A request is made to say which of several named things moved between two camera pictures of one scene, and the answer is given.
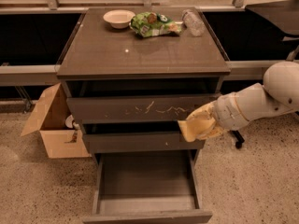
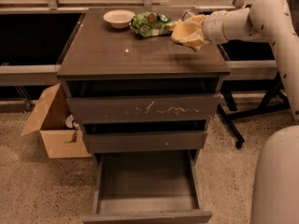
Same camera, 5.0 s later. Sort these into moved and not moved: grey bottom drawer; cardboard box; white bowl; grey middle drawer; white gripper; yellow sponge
Moved: white gripper; yellow sponge
Not moved: white bowl; grey middle drawer; grey bottom drawer; cardboard box
